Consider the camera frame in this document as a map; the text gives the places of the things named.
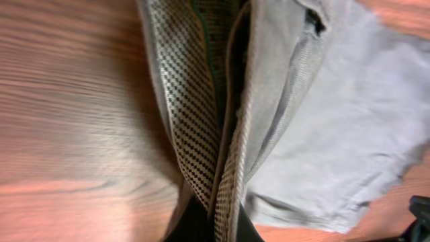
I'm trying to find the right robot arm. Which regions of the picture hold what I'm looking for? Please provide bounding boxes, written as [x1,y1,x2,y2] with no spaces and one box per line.
[368,196,430,242]

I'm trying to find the grey cotton shorts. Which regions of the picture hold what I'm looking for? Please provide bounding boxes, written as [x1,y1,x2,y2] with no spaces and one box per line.
[138,0,429,241]

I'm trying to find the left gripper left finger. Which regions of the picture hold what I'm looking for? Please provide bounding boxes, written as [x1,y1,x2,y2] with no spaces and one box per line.
[163,195,214,242]

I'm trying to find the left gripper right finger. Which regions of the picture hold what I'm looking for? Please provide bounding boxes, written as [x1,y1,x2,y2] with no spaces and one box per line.
[236,204,264,242]

